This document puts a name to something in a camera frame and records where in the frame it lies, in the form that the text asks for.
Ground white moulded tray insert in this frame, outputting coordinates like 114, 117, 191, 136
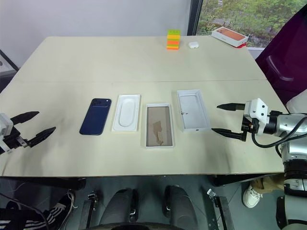
112, 94, 142, 132

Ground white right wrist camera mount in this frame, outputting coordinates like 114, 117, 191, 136
243, 98, 271, 125

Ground white sneaker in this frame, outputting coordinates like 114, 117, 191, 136
242, 184, 263, 208

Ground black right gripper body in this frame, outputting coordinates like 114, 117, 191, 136
241, 115, 260, 142

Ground white box lid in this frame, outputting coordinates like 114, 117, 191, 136
177, 89, 212, 133

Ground dark picture frame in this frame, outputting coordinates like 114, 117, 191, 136
0, 49, 19, 72

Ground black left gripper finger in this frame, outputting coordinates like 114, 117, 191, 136
26, 126, 57, 148
11, 111, 40, 125

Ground black metal bracket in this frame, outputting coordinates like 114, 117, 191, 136
83, 190, 99, 228
207, 189, 236, 230

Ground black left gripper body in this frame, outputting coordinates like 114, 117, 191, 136
3, 128, 29, 150

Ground white box base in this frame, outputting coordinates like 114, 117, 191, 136
145, 103, 174, 149

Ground green orange block stack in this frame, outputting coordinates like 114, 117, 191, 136
166, 29, 182, 51

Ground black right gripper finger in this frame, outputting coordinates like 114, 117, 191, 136
211, 128, 242, 140
216, 103, 246, 112

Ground dark window frame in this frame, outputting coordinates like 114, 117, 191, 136
187, 0, 204, 36

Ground dark purple chair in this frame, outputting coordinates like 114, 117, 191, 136
255, 4, 307, 106

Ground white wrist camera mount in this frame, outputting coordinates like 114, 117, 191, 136
243, 98, 271, 125
0, 113, 13, 154

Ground khaki trouser leg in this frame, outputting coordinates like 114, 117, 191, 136
250, 174, 285, 192

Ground dark blue smartphone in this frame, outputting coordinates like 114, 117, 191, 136
79, 97, 113, 136

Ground white cloth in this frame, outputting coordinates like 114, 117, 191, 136
286, 90, 307, 114

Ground dark rounded shape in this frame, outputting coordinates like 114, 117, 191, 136
100, 188, 140, 223
164, 184, 199, 226

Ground phone box with orange print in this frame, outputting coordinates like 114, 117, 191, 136
211, 26, 248, 47

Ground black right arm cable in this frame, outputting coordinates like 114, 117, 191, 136
249, 110, 307, 159

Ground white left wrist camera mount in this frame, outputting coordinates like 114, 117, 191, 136
0, 113, 13, 154

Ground black white striped shoe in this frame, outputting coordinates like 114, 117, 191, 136
0, 189, 75, 230

